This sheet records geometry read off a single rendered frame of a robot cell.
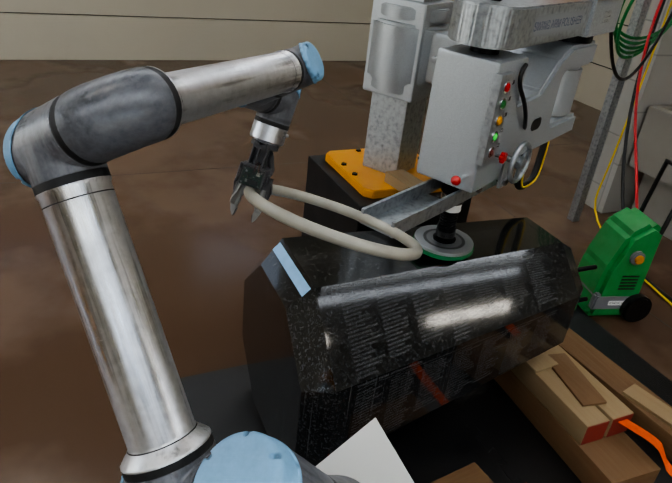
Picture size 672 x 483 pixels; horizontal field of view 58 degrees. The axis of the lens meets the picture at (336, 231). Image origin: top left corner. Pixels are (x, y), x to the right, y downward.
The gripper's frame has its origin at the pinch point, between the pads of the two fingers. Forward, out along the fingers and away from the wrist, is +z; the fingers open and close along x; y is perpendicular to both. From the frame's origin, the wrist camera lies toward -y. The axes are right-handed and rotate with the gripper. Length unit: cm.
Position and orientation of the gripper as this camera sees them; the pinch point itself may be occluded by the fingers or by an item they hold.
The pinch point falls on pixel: (244, 213)
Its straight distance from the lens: 163.8
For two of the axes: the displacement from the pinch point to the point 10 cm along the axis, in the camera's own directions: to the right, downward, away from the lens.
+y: -1.1, 1.6, -9.8
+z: -3.3, 9.3, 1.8
